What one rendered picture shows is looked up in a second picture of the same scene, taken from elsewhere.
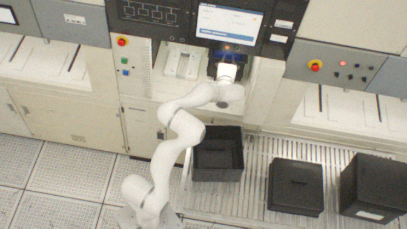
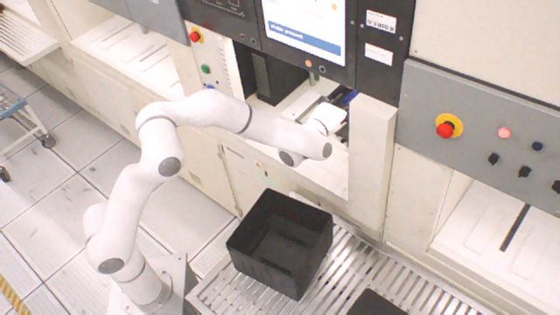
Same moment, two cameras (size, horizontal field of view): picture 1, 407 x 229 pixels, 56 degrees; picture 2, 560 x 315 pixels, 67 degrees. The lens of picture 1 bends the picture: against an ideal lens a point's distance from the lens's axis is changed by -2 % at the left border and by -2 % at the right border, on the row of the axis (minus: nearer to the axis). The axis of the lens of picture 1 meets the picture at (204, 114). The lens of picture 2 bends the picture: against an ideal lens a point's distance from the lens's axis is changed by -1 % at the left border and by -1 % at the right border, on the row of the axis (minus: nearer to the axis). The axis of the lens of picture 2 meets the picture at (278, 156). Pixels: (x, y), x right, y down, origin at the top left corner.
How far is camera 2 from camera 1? 1.09 m
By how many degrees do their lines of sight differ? 30
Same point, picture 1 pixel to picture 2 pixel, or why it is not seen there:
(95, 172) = (201, 227)
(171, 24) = (236, 10)
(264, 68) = (355, 110)
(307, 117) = (469, 249)
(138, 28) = (206, 16)
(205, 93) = (199, 103)
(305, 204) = not seen: outside the picture
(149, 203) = (89, 246)
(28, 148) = not seen: hidden behind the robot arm
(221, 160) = (291, 259)
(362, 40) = (549, 83)
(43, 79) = (155, 85)
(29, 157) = not seen: hidden behind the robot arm
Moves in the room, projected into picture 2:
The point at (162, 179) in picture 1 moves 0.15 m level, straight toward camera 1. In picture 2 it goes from (112, 217) to (73, 261)
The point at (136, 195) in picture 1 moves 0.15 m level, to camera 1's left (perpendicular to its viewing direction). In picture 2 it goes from (86, 230) to (60, 205)
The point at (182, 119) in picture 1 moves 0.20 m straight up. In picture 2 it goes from (150, 129) to (121, 65)
